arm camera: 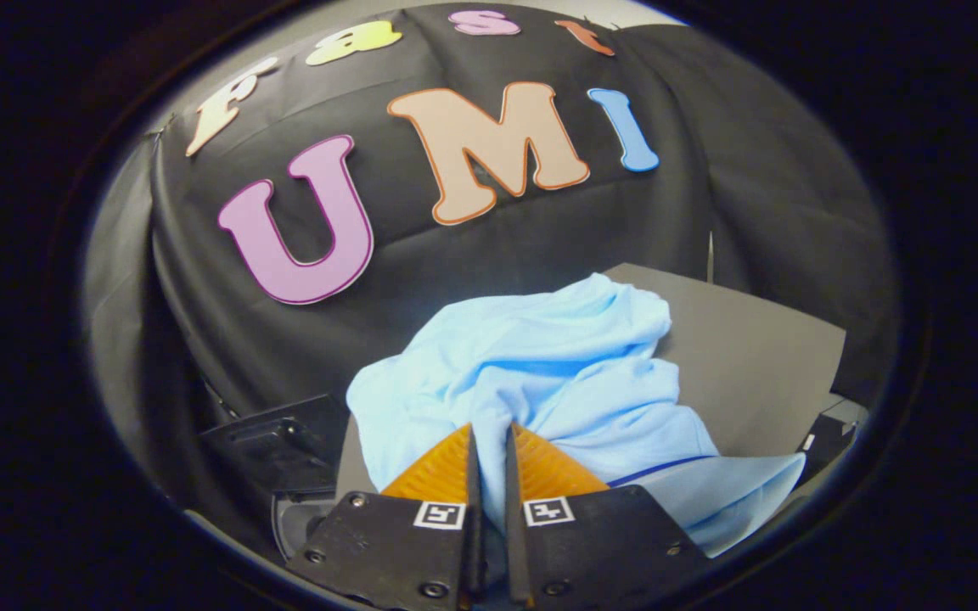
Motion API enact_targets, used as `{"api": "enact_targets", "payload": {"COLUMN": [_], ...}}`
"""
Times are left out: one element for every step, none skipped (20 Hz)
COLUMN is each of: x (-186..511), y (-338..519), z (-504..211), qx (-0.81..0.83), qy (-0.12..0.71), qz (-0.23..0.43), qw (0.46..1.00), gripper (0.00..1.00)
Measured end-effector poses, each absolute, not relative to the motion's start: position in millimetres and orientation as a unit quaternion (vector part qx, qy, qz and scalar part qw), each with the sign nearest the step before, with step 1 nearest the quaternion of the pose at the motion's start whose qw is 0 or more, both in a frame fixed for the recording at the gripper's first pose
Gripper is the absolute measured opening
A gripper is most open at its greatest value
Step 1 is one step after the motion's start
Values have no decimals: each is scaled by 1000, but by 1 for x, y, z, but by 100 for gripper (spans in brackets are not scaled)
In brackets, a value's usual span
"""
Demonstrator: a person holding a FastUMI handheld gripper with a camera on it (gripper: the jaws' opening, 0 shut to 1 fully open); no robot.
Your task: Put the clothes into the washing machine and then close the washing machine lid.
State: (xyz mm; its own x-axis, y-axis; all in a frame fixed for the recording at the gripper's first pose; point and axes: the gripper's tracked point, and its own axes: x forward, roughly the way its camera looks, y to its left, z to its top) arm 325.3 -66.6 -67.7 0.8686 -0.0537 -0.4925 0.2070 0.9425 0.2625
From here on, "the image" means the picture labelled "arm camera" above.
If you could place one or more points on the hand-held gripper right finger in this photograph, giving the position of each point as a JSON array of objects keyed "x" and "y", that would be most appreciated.
[{"x": 599, "y": 552}]

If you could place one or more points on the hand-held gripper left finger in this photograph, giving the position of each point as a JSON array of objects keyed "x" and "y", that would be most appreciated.
[{"x": 387, "y": 552}]

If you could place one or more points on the grey washing machine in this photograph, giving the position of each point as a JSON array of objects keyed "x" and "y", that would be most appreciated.
[{"x": 272, "y": 445}]

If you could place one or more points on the light blue shirt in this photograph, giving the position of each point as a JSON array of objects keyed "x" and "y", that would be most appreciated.
[{"x": 557, "y": 365}]

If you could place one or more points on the beige cabinet with grey top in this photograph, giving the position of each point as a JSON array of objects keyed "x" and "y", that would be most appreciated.
[{"x": 752, "y": 365}]

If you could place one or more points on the black box with white label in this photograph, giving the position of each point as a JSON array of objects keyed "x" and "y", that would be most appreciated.
[{"x": 829, "y": 433}]

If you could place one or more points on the black backdrop cloth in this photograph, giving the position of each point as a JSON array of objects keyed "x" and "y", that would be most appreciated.
[{"x": 540, "y": 238}]

